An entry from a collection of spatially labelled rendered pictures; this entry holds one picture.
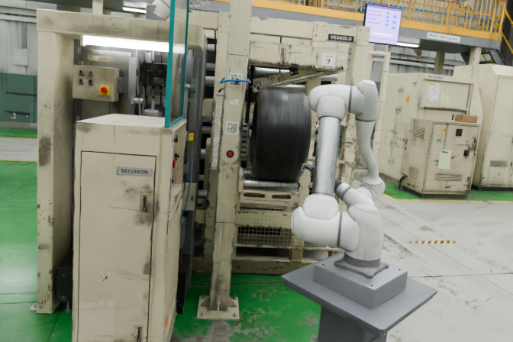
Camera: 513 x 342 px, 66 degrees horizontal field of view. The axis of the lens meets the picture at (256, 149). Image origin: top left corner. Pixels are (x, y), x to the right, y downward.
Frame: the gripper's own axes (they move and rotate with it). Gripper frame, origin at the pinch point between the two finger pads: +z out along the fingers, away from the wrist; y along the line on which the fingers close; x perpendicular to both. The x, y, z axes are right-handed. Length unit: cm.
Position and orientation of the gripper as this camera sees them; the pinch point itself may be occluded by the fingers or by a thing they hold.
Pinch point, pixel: (311, 169)
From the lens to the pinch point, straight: 229.4
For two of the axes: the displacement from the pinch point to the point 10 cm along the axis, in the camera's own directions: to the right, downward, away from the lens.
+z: -6.9, -5.1, 5.2
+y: -1.1, 7.8, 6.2
